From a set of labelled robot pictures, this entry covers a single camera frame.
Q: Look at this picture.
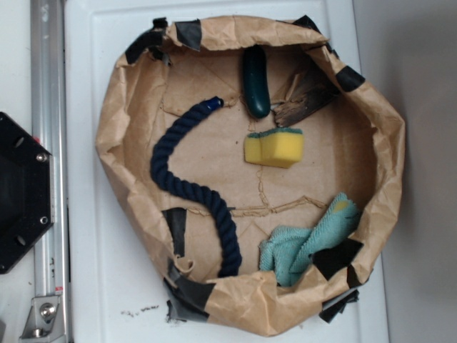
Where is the dark weathered wood piece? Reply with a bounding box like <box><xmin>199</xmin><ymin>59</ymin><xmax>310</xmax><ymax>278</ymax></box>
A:
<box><xmin>273</xmin><ymin>68</ymin><xmax>340</xmax><ymax>127</ymax></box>

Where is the metal corner bracket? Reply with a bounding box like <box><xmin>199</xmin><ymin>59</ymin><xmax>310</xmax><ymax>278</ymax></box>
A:
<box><xmin>19</xmin><ymin>295</ymin><xmax>64</xmax><ymax>342</ymax></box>

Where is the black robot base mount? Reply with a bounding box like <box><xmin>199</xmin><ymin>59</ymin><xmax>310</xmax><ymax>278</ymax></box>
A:
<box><xmin>0</xmin><ymin>112</ymin><xmax>53</xmax><ymax>274</ymax></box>

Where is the white plastic tray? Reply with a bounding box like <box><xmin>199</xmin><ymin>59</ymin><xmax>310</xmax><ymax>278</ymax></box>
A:
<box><xmin>64</xmin><ymin>1</ymin><xmax>372</xmax><ymax>342</ymax></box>

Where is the dark blue twisted rope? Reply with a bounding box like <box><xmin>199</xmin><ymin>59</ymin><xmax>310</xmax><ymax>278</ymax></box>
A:
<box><xmin>150</xmin><ymin>96</ymin><xmax>243</xmax><ymax>278</ymax></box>

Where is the dark green plastic cucumber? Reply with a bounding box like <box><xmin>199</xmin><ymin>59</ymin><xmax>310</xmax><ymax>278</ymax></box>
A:
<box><xmin>242</xmin><ymin>46</ymin><xmax>271</xmax><ymax>119</ymax></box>

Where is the yellow sponge with green pad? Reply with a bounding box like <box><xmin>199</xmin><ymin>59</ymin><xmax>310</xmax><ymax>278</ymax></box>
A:
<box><xmin>243</xmin><ymin>127</ymin><xmax>304</xmax><ymax>169</ymax></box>

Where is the light blue microfiber cloth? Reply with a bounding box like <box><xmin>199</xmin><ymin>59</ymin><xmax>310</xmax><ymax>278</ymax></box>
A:
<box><xmin>259</xmin><ymin>192</ymin><xmax>361</xmax><ymax>287</ymax></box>

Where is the aluminium extrusion rail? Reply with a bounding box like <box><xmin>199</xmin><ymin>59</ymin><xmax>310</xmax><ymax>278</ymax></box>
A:
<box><xmin>31</xmin><ymin>1</ymin><xmax>73</xmax><ymax>342</ymax></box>

